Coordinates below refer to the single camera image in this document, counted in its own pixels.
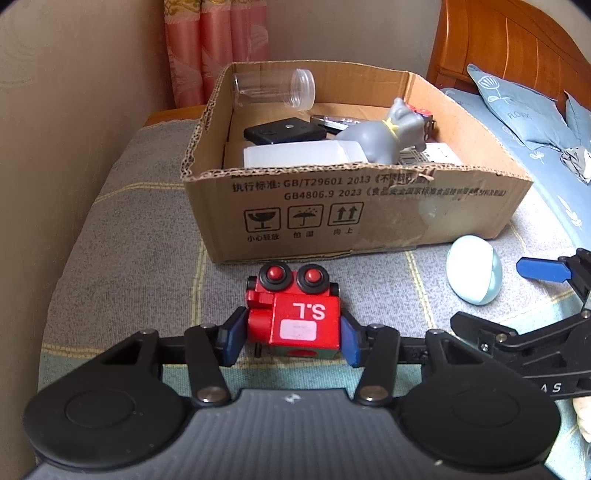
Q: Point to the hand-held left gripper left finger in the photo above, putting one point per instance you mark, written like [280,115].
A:
[233,341]

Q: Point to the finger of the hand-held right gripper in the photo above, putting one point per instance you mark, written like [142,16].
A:
[540,269]
[475,327]

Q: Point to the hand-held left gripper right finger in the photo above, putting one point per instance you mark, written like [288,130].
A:
[349,341]

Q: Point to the pale egg-shaped device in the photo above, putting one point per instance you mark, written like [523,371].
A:
[473,270]

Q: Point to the brown cardboard box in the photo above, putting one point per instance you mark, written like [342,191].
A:
[392,217]

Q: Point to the glass bottle of gold beads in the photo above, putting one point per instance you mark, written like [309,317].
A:
[438,154]

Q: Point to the white translucent plastic box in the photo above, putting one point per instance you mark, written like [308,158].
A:
[300,154]

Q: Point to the grey cat figurine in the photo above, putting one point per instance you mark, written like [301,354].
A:
[378,138]

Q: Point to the black digital timer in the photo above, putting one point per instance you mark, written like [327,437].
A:
[281,132]

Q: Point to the black oblong device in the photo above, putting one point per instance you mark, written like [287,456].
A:
[337,122]

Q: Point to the person's right hand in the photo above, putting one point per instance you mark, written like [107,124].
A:
[584,417]

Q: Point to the blue bed sheet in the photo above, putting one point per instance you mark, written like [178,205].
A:
[549,184]

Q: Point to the grey crumpled cloth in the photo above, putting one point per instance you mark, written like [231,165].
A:
[577,164]

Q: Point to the grey green plaid blanket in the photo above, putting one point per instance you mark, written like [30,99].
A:
[138,230]

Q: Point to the blue flower-print pillow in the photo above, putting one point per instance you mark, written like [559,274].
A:
[517,106]
[581,122]

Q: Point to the dark blue red fidget cube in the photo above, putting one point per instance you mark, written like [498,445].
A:
[424,115]

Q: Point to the wooden headboard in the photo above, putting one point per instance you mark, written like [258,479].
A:
[508,37]

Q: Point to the clear plastic jar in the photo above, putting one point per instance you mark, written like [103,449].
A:
[272,90]

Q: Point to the pink curtain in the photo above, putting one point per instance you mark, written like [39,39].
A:
[212,50]

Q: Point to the wooden bed rail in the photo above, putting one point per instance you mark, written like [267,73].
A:
[171,115]

